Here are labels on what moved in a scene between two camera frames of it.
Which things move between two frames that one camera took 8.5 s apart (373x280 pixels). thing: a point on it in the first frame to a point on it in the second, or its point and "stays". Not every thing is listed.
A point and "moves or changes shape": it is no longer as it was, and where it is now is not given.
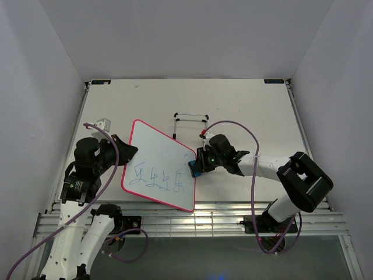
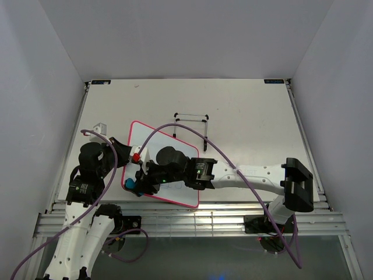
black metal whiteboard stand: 181,116 stays
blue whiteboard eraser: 192,165 moves or changes shape
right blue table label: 274,81 stays
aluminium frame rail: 220,219 stays
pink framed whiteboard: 159,170 stays
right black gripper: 201,153 to 144,182
